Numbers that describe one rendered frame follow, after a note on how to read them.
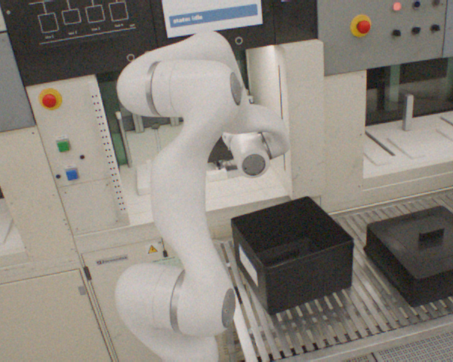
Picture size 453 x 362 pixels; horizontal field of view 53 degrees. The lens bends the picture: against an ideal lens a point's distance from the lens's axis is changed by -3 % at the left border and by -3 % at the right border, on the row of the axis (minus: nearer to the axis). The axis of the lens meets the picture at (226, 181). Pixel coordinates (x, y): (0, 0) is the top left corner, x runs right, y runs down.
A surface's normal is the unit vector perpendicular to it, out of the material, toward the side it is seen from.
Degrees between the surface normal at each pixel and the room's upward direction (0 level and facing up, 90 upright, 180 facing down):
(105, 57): 90
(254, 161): 89
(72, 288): 90
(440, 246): 0
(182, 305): 50
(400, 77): 90
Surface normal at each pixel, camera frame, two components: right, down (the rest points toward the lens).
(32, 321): 0.19, 0.46
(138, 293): -0.33, -0.23
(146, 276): -0.20, -0.72
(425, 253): -0.11, -0.87
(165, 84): -0.34, 0.03
